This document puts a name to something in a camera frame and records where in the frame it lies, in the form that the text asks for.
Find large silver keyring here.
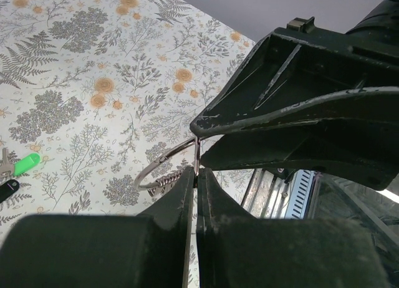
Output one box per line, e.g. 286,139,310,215
133,135,219,197

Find plain black key tag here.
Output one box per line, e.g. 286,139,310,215
0,180,20,203

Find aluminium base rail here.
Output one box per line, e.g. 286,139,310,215
241,169,321,219

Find green key tag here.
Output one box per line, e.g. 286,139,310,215
12,153,41,176

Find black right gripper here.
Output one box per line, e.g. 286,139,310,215
286,0,398,88

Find silver key near green tag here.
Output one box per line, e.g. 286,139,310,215
0,148,15,178

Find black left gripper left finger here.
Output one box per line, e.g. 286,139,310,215
1,168,195,287

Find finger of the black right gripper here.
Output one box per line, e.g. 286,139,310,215
199,85,399,191
190,27,375,139

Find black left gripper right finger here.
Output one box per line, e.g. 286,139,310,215
196,169,389,287

